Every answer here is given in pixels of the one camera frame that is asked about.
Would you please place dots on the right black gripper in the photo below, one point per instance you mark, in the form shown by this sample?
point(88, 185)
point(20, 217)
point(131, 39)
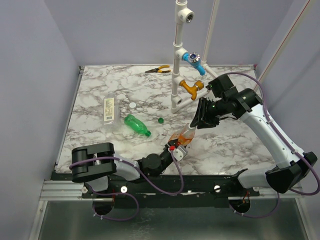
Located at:
point(204, 113)

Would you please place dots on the clear square water bottle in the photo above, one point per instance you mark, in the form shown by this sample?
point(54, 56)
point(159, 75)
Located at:
point(111, 112)

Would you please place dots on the yellow handled pliers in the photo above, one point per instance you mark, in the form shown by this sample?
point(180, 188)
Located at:
point(163, 69)

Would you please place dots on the blue plastic faucet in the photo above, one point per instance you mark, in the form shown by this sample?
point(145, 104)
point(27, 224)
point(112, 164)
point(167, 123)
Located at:
point(194, 59)

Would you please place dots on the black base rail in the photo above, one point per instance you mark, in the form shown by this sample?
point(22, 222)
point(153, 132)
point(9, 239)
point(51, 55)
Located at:
point(218, 191)

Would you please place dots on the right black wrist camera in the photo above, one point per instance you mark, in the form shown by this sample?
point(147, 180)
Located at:
point(222, 87)

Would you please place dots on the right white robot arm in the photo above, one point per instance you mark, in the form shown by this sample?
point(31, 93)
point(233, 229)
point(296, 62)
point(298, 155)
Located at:
point(291, 162)

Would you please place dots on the green plastic bottle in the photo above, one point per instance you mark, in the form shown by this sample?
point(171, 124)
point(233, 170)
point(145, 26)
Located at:
point(136, 125)

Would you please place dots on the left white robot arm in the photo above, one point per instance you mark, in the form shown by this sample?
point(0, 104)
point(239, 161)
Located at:
point(92, 162)

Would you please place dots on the white round bottle cap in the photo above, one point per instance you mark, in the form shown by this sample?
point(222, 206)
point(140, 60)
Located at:
point(132, 105)

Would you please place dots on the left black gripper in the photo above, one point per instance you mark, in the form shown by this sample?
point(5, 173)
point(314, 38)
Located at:
point(173, 142)

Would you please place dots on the white PVC pipe frame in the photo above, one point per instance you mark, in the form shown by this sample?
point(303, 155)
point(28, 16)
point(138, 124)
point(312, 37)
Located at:
point(180, 98)

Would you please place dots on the brass yellow faucet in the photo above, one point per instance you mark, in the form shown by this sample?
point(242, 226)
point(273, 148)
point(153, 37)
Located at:
point(192, 90)

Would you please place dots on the orange label tea bottle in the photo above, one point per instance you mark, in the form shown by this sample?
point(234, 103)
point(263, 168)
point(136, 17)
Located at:
point(184, 136)

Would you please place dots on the green bottle cap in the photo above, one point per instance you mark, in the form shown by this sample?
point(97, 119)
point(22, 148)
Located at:
point(160, 120)

